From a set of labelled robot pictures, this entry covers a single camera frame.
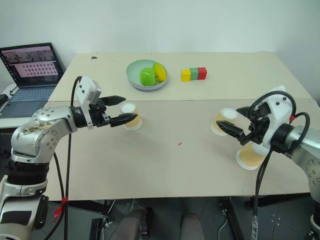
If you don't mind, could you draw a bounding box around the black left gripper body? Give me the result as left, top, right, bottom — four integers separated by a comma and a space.
88, 98, 112, 128

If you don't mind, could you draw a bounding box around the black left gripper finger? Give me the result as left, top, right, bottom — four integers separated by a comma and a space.
109, 113, 139, 129
101, 95, 127, 107

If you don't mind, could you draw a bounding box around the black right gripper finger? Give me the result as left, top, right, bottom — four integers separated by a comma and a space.
215, 120, 245, 140
235, 105, 251, 119

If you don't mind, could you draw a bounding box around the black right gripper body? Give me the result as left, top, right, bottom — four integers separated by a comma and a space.
239, 102, 272, 146

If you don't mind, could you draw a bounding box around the orange paper cup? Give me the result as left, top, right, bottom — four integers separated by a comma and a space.
235, 143, 267, 171
210, 107, 239, 137
119, 101, 143, 131

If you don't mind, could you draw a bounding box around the pale green bowl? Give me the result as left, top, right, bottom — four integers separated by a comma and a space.
125, 59, 169, 92

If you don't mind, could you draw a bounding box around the green toy fruit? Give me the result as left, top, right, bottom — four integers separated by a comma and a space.
139, 67, 157, 87

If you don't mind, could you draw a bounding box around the yellow toy fruit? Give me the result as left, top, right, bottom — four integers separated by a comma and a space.
152, 62, 168, 83

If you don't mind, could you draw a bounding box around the red cube block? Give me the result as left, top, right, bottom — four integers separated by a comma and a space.
197, 66, 208, 81

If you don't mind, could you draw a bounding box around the green cube block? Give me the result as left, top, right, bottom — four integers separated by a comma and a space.
189, 67, 200, 81

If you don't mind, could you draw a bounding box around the yellow cube block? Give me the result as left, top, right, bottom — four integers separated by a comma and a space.
180, 69, 192, 83

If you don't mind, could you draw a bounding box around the open laptop computer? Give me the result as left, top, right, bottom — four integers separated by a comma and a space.
0, 42, 65, 119

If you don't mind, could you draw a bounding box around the red tape strip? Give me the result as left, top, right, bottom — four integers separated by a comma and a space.
53, 197, 70, 224

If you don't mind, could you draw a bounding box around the dark rounded robot leg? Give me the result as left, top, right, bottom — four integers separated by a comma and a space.
180, 209, 204, 240
113, 206, 156, 240

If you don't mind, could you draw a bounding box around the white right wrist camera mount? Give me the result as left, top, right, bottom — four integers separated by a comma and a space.
259, 85, 295, 149

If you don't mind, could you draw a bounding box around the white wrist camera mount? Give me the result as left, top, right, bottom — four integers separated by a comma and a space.
76, 76, 103, 130
259, 85, 295, 149

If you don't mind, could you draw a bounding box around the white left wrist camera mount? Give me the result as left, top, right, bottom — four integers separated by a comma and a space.
76, 76, 103, 130

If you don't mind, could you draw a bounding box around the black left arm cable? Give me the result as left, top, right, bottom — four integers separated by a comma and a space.
44, 75, 84, 240

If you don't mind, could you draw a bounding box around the black table frame leg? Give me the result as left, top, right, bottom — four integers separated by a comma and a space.
46, 199, 115, 240
219, 196, 273, 240

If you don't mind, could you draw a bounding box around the thin white cable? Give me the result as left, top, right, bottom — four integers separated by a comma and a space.
217, 219, 228, 240

